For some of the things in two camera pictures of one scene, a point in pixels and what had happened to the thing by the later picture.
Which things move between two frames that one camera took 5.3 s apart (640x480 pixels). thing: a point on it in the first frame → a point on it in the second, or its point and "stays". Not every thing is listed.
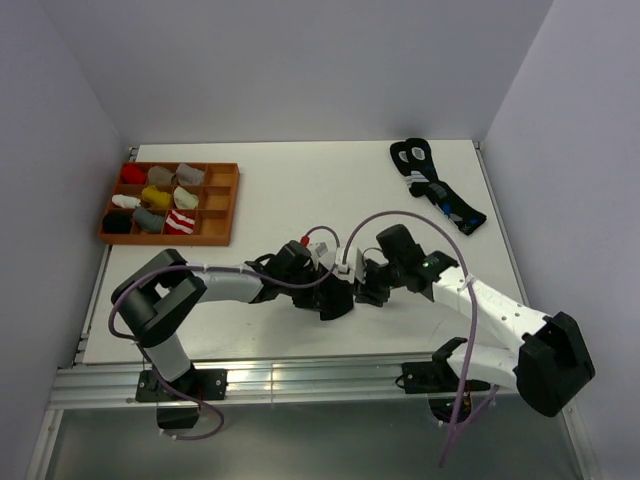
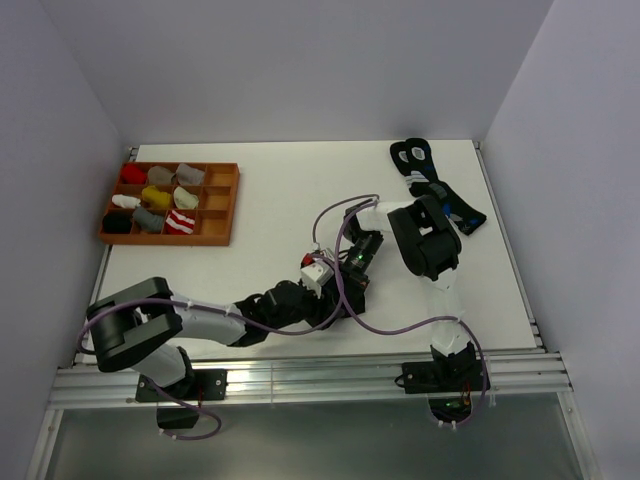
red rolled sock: x=133 y=175 stays
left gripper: x=305 y=302 → x=318 y=310
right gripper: x=367 y=293 → x=354 y=278
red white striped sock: x=178 y=223 stays
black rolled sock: x=117 y=222 stays
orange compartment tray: x=173 y=203 stays
